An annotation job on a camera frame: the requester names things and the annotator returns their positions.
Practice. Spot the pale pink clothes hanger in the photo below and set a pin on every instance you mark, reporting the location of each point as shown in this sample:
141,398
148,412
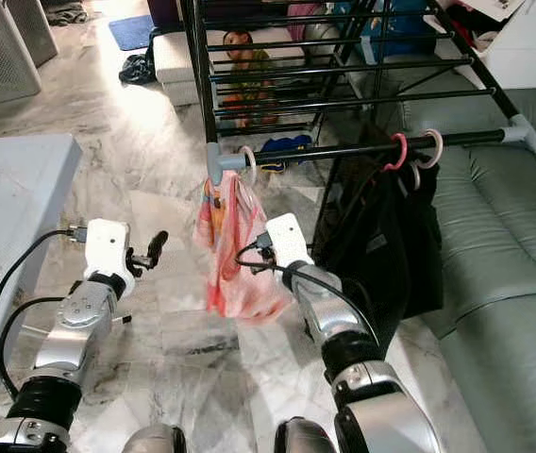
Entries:
441,146

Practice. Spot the black metal drying rack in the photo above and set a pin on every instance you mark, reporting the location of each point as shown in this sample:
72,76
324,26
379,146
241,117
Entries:
521,132

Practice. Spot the blue floor mat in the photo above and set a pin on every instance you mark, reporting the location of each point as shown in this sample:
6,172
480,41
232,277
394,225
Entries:
131,31

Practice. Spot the grey-green leather sofa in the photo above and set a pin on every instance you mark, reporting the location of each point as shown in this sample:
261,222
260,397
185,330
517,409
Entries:
513,283

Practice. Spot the white side cabinet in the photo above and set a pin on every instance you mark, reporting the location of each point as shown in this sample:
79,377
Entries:
532,47

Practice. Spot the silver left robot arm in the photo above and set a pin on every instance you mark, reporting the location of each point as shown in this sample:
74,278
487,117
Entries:
84,330

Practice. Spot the red plastic clothes hanger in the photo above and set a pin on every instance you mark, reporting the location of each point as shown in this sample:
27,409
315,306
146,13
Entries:
406,149

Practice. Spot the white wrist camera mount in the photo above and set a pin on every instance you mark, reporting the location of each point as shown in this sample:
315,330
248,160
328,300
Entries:
106,247
290,238

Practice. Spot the grey grille appliance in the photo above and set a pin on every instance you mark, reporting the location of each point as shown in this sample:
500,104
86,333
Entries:
49,28

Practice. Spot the grey right robot leg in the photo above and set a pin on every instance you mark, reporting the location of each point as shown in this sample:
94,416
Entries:
306,439

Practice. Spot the pink cartoon print garment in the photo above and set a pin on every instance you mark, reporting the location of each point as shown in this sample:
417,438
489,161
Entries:
240,274

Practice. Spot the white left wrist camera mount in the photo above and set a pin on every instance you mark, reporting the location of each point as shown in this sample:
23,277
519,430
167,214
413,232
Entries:
106,247

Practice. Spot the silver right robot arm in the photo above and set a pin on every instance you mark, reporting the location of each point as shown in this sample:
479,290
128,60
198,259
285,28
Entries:
334,321

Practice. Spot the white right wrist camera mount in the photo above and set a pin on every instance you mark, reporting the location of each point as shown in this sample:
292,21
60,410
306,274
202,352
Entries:
290,238

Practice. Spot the black cloth heap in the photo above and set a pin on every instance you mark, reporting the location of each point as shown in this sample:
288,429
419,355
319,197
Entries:
138,68

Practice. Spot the black hanging garment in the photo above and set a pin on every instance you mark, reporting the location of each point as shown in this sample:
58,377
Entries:
391,245

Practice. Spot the blue hanging garment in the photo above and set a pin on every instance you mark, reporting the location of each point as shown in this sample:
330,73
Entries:
405,28

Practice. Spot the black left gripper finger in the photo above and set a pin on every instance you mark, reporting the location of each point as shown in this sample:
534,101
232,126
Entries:
159,249

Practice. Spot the blue yellow floor toy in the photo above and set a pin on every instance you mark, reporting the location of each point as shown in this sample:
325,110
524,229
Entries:
287,144

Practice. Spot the pinkish plastic clothes hanger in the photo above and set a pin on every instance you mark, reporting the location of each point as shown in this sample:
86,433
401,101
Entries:
253,162

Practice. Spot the light blue plastic table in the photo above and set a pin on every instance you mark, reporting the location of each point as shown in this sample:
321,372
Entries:
13,208

